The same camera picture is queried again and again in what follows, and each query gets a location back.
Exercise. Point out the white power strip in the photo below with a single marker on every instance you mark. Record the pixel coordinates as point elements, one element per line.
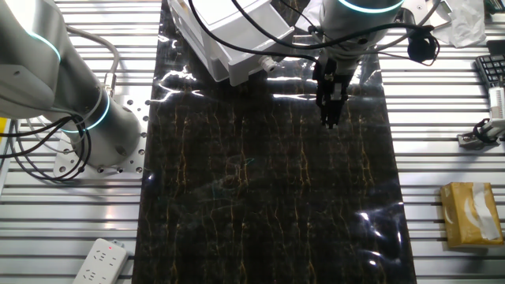
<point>98,264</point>

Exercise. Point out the white ribbed box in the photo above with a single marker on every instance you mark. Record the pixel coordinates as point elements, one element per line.
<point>498,102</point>

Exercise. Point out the white drawer with knob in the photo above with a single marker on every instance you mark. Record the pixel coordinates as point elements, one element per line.
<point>256,51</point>

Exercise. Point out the white crumpled plastic sheet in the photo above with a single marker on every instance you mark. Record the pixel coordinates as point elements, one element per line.
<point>465,23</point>

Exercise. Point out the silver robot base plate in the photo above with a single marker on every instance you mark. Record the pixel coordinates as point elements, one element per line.
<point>134,158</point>

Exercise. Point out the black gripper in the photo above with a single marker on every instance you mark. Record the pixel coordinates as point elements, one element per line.
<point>329,81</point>

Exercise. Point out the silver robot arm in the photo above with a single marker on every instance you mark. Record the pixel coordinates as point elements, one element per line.
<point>39,59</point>

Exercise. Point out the yellow tissue box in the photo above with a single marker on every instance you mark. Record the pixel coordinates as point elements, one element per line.
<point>459,221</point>

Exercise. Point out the black marble pattern mat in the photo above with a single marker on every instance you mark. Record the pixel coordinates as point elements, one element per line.
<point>256,197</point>

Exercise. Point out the black keyboard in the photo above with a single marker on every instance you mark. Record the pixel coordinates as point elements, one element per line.
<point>493,69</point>

